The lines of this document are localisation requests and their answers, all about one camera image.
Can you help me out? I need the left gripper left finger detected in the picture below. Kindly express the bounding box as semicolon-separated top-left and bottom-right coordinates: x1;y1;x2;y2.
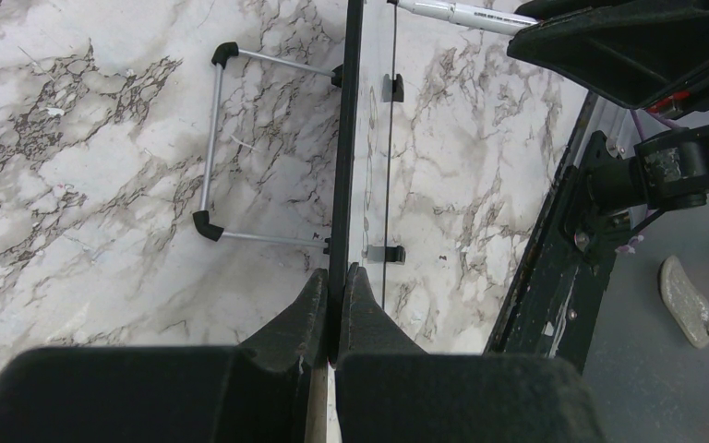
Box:
0;269;328;442

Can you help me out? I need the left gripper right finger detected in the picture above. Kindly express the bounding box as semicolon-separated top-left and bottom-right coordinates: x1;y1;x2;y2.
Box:
335;265;605;442

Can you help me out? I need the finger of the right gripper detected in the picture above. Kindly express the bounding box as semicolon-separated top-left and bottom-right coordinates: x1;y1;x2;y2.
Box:
507;1;709;111

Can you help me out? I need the black white marker pen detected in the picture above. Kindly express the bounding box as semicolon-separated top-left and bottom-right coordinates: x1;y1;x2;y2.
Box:
389;0;539;36

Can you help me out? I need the black framed whiteboard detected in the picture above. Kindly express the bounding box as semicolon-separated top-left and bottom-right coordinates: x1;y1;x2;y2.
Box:
328;1;405;364

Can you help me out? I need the silver black whiteboard stand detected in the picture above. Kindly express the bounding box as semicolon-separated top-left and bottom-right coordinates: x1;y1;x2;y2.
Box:
191;41;407;265

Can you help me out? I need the grey stone on floor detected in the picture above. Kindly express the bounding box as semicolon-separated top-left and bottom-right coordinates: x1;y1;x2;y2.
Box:
658;256;709;349

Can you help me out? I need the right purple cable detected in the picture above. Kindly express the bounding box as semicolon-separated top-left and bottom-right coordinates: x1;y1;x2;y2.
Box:
628;108;686;143

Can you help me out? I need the black aluminium base frame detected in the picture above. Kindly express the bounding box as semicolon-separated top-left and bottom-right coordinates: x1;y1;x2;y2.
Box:
487;94;709;442

